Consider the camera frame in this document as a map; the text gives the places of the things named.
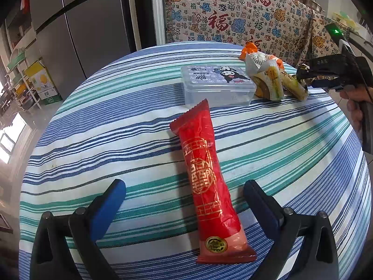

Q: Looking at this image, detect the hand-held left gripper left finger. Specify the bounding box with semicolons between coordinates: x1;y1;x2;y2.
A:
29;179;126;280

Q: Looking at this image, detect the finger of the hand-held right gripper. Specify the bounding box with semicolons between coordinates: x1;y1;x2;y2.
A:
297;74;346;91
304;55;350;73

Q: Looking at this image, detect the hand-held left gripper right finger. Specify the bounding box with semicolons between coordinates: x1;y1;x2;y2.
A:
243;180;338;280

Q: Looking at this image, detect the dark gold wrapper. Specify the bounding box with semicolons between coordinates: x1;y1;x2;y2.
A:
296;64;314;87

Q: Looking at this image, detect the yellow green wrapper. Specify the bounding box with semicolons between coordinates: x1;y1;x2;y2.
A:
280;71;309;101

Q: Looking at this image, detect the orange white wrapper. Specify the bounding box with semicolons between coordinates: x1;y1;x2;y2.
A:
240;41;285;100

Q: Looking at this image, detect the red gold-print packet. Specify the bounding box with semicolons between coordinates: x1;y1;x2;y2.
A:
169;99;257;264

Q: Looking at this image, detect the clear plastic cartoon box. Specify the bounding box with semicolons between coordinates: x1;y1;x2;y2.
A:
180;65;257;107

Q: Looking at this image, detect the person's right hand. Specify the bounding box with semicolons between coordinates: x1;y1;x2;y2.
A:
339;87;373;133

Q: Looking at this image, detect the narrow patterned cloth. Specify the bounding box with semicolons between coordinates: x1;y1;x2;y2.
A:
294;13;354;72

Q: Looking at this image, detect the yellow green plastic container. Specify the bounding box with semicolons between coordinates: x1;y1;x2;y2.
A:
332;11;355;29

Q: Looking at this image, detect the steel pot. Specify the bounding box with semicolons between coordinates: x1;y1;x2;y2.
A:
294;0;324;13

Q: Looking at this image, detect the blue striped tablecloth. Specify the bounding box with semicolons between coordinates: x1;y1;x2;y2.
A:
19;42;372;280

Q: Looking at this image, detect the large patterned cloth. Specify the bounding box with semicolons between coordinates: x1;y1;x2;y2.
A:
162;0;314;65

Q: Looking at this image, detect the yellow cardboard box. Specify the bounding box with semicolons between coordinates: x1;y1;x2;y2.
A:
24;61;63;105

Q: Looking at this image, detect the white storage rack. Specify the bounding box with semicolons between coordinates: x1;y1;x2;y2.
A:
0;44;41;112

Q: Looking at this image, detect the grey refrigerator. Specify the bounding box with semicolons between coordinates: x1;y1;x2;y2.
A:
28;0;140;79

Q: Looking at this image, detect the grey shelving unit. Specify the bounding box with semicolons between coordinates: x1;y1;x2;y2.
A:
0;0;38;53

